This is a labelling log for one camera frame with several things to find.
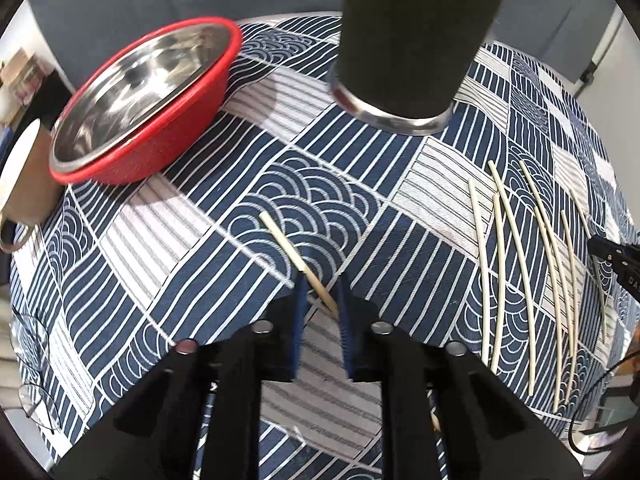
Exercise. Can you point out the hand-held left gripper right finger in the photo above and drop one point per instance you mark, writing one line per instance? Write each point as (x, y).
(345, 322)

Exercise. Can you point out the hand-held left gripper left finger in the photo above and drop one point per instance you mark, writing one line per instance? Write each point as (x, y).
(300, 312)

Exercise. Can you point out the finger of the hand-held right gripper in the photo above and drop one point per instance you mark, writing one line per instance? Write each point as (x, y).
(607, 250)

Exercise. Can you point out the tan wooden chopstick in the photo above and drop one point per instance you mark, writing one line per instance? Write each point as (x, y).
(292, 255)

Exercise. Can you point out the set of pale chopsticks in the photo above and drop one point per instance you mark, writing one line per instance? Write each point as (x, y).
(520, 260)

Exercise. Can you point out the black steel-rimmed cup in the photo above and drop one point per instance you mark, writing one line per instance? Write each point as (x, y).
(410, 35)

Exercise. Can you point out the navy patterned tablecloth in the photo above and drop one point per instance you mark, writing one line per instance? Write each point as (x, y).
(200, 260)

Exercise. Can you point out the red bowl with steel lining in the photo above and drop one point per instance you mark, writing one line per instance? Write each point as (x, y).
(150, 85)

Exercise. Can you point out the brown mug white inside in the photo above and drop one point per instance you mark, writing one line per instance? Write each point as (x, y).
(30, 195)

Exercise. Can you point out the cluttered shelf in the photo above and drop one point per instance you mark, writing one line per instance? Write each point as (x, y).
(25, 85)

